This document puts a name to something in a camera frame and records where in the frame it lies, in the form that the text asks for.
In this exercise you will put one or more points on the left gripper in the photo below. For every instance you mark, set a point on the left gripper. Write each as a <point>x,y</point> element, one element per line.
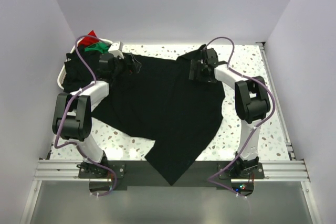
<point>133,68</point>

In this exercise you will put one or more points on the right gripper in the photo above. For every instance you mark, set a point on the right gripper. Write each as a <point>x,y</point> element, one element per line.
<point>200,63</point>

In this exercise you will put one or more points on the black t-shirt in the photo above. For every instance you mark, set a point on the black t-shirt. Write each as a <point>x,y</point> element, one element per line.
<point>162,104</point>

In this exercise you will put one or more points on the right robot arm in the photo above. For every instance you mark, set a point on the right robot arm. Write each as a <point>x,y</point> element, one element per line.
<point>252,102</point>

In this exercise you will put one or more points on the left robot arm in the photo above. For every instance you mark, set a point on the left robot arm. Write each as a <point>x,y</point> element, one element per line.
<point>72,122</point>

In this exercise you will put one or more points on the green t-shirt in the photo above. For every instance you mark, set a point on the green t-shirt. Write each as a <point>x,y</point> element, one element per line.
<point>99,46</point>

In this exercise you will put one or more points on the red t-shirt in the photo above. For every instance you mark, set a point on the red t-shirt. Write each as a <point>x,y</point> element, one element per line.
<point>89,40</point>

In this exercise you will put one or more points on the black clothes pile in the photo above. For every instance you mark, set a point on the black clothes pile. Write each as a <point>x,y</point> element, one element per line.
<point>77,75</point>

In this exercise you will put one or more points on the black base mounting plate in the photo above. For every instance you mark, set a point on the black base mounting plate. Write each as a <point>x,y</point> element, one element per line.
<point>142,174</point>

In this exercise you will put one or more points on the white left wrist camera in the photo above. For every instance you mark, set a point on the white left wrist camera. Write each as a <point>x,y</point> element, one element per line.
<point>116,49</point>

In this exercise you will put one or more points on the right side aluminium rail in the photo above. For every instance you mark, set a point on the right side aluminium rail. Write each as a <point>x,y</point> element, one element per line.
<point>291,151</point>

